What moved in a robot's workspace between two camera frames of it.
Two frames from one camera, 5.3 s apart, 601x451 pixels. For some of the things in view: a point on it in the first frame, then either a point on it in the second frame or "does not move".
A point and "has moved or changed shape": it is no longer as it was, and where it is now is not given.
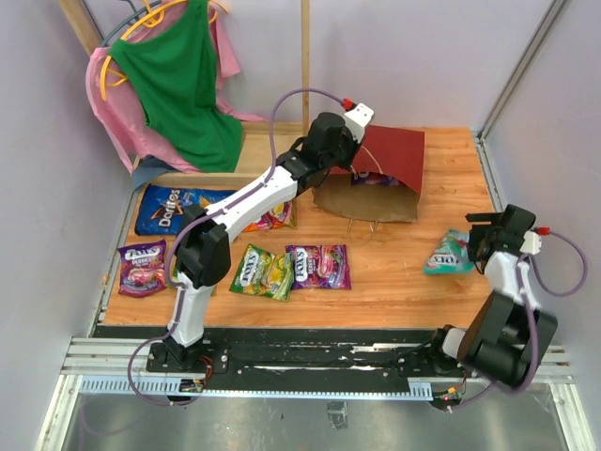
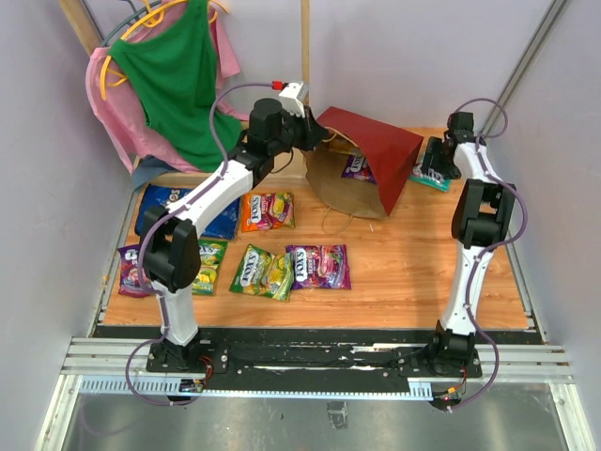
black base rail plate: x=290 y=352 does not move
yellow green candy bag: x=263 y=273 does not move
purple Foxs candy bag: x=320 y=267 does not move
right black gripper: x=477 y=229 → x=430 y=161
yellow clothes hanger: x=152 y=21 does not move
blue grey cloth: x=146 y=169 does not move
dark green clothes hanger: x=129 y=21 does not move
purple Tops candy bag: x=142 y=268 does not move
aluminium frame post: x=514 y=87 does not move
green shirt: x=176 y=72 does not move
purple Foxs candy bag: x=373 y=178 has moved or changed shape
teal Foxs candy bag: x=451 y=256 → x=431 y=178
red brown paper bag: x=393 y=151 has moved or changed shape
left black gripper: x=354 y=146 → x=313 y=132
